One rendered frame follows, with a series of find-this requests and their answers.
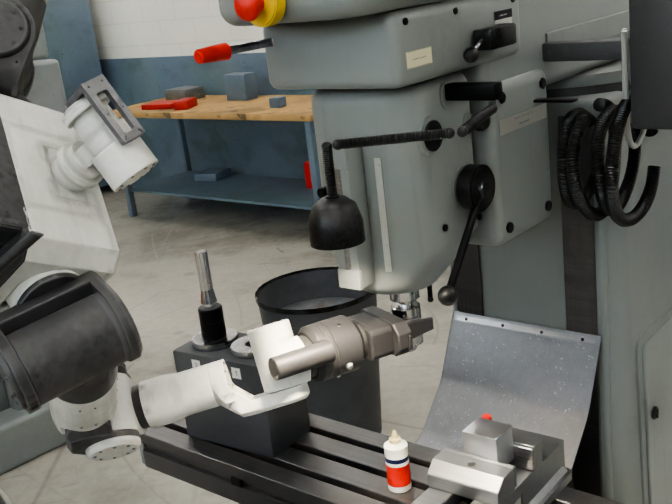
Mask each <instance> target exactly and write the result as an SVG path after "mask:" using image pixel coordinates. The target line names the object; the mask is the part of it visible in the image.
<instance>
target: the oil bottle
mask: <svg viewBox="0 0 672 504"><path fill-rule="evenodd" d="M384 454H385V464H386V473H387V482H388V488H389V490H390V491H392V492H394V493H404V492H407V491H408V490H410V489H411V487H412V484H411V473H410V463H409V453H408V445H407V442H406V441H405V440H403V439H401V437H400V436H398V435H397V432H396V430H395V429H394V430H392V436H391V437H389V440H388V441H386V442H385V443H384Z"/></svg>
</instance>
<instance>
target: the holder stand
mask: <svg viewBox="0 0 672 504"><path fill-rule="evenodd" d="M226 333H227V335H226V336H225V337H224V338H222V339H220V340H216V341H206V340H203V338H202V332H199V333H197V334H196V335H195V336H193V338H192V340H191V341H189V342H187V343H185V344H184V345H182V346H180V347H178V348H176V349H175V350H173V354H174V360H175V365H176V371H177V373H178V372H182V371H185V370H188V369H192V368H195V367H198V366H202V365H205V364H208V363H212V362H215V361H218V360H222V359H224V361H225V362H226V366H227V368H228V371H229V372H230V377H231V380H232V382H233V383H234V384H235V385H236V386H238V387H239V388H241V389H243V390H245V391H247V392H249V393H250V394H252V395H257V394H261V393H264V389H263V386H262V382H261V379H260V375H259V372H258V368H257V365H256V362H255V358H254V355H253V351H252V348H251V345H250V341H249V338H248V334H246V333H240V332H237V331H236V330H235V329H232V328H227V327H226ZM185 421H186V426H187V432H188V435H189V436H191V437H195V438H199V439H203V440H207V441H210V442H214V443H218V444H222V445H226V446H229V447H233V448H237V449H241V450H245V451H249V452H252V453H256V454H260V455H264V456H268V457H271V458H274V457H276V456H277V455H278V454H280V453H281V452H282V451H284V450H285V449H286V448H287V447H289V446H290V445H291V444H293V443H294V442H295V441H296V440H298V439H299V438H300V437H302V436H303V435H304V434H305V433H307V432H308V431H309V430H310V420H309V413H308V406H307V398H305V399H303V400H300V401H298V402H295V403H292V404H288V405H285V406H282V407H278V408H275V409H272V410H269V411H265V412H262V413H259V414H255V415H251V416H247V417H242V416H240V415H238V414H236V413H234V412H232V411H230V410H228V409H226V408H225V407H223V406H222V405H221V406H218V407H215V408H212V409H208V410H205V411H202V412H199V413H195V414H192V415H189V416H187V417H185Z"/></svg>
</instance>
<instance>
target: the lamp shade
mask: <svg viewBox="0 0 672 504"><path fill-rule="evenodd" d="M308 230H309V238H310V245H311V247H312V248H314V249H317V250H325V251H332V250H342V249H348V248H352V247H355V246H358V245H360V244H362V243H363V242H364V241H365V240H366V238H365V229H364V220H363V217H362V214H361V212H360V210H359V208H358V206H357V204H356V202H355V201H354V200H352V199H350V198H348V197H346V196H344V195H339V194H338V195H337V196H334V197H328V196H325V197H322V198H321V199H320V200H318V201H317V202H316V203H315V204H314V205H313V206H312V207H311V212H310V217H309V222H308Z"/></svg>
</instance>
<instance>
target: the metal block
mask: <svg viewBox="0 0 672 504"><path fill-rule="evenodd" d="M462 438H463V451H464V452H465V453H469V454H472V455H476V456H480V457H484V458H488V459H492V460H495V461H499V462H503V463H507V464H509V463H510V462H511V461H512V460H513V459H514V453H513V438H512V425H510V424H506V423H502V422H497V421H493V420H489V419H484V418H480V417H478V418H477V419H475V420H474V421H473V422H472V423H471V424H470V425H469V426H467V427H466V428H465V429H464V430H463V431H462Z"/></svg>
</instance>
